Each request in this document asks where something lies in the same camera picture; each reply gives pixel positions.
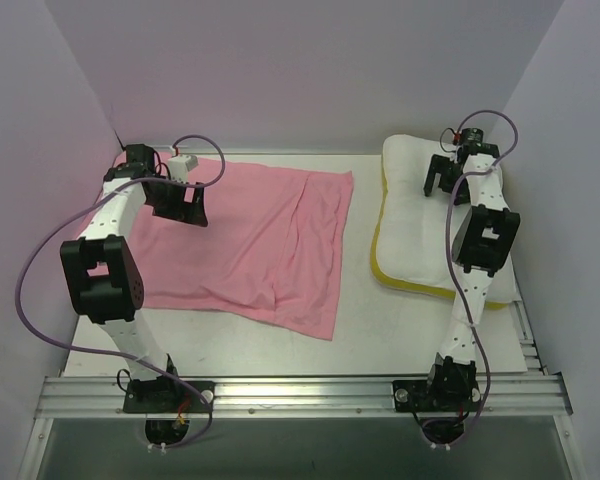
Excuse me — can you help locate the aluminium right side rail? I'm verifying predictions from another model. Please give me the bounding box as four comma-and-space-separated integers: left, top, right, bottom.
509, 301, 547, 375

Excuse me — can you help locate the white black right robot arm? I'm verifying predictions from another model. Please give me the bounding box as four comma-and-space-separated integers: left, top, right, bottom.
423, 128, 520, 409

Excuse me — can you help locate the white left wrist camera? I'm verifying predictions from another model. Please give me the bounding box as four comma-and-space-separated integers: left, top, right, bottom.
166, 154, 198, 183

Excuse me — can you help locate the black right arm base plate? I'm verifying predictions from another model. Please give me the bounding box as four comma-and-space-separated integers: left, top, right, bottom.
391, 380, 482, 414

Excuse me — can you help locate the pink fabric pillowcase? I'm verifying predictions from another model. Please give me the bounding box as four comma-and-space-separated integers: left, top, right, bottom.
129, 163, 354, 341

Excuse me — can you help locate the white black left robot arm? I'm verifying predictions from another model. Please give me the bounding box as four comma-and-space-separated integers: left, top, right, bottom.
60, 144, 208, 411

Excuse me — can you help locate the white pillow yellow edge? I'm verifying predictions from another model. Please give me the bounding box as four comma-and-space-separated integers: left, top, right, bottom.
371, 135, 519, 308

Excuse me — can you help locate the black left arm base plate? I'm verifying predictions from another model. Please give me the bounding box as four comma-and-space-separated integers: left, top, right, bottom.
122, 379, 215, 414

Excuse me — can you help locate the aluminium front frame rail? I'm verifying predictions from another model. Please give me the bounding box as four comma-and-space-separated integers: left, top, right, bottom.
35, 374, 572, 419

